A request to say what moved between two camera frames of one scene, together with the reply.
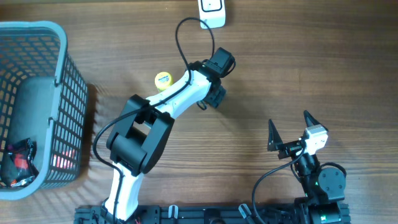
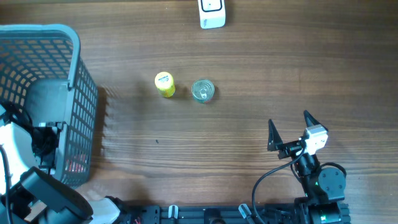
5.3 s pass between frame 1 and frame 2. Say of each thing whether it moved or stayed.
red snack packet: moved
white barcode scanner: stayed
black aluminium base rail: stayed
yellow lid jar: stayed
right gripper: stayed
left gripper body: moved
